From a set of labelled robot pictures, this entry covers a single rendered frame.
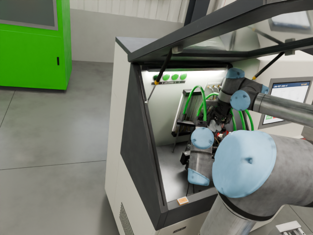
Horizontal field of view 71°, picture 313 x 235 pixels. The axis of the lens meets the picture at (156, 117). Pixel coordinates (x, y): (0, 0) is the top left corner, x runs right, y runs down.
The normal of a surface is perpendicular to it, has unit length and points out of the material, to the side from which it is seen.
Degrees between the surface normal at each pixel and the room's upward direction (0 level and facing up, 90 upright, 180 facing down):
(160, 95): 90
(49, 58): 90
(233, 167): 82
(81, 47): 90
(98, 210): 0
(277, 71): 76
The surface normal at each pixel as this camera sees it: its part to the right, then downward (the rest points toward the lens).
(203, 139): -0.14, -0.25
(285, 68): 0.46, 0.36
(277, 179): 0.04, 0.14
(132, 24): 0.29, 0.58
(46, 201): 0.18, -0.82
